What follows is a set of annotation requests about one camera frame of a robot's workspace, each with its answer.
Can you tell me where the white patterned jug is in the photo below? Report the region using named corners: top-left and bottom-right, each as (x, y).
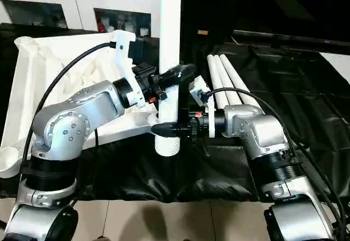
top-left (125, 16), bottom-right (136, 33)

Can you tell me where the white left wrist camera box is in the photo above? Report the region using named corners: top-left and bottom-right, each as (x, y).
top-left (110, 30), bottom-right (146, 110)

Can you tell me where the white board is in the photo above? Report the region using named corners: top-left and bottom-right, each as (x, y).
top-left (319, 52), bottom-right (350, 86)

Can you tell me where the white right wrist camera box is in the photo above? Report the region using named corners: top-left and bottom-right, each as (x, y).
top-left (188, 75), bottom-right (217, 138)

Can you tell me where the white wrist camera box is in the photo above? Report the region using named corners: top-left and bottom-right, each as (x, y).
top-left (110, 30), bottom-right (146, 110)
top-left (188, 75), bottom-right (217, 138)

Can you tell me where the black work mat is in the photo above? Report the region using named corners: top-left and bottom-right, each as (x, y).
top-left (0, 22), bottom-right (350, 202)

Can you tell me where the white plastic table leg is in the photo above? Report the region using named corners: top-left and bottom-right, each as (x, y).
top-left (220, 54), bottom-right (263, 109)
top-left (213, 55), bottom-right (244, 107)
top-left (207, 55), bottom-right (229, 107)
top-left (154, 0), bottom-right (183, 157)

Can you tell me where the white plastic table top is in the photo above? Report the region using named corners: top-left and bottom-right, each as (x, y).
top-left (0, 29), bottom-right (161, 179)

